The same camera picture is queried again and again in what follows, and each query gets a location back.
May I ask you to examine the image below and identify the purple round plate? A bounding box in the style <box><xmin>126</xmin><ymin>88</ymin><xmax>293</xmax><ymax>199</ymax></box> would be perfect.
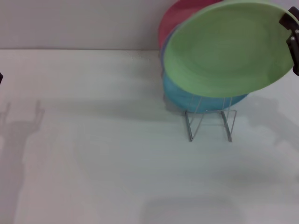
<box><xmin>160</xmin><ymin>24</ymin><xmax>181</xmax><ymax>69</ymax></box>

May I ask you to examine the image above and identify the pink round plate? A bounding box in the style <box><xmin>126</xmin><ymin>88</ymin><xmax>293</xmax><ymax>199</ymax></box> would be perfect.
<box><xmin>157</xmin><ymin>0</ymin><xmax>225</xmax><ymax>51</ymax></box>

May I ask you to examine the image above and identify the blue round plate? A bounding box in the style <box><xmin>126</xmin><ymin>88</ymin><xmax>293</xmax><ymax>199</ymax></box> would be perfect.
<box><xmin>162</xmin><ymin>71</ymin><xmax>249</xmax><ymax>114</ymax></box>

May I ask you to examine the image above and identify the green round plate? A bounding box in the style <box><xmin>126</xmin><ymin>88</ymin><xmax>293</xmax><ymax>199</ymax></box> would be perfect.
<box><xmin>163</xmin><ymin>0</ymin><xmax>299</xmax><ymax>98</ymax></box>

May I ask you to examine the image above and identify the metal wire plate rack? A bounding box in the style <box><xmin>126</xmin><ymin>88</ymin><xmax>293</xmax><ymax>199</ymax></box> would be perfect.
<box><xmin>184</xmin><ymin>95</ymin><xmax>238</xmax><ymax>143</ymax></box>

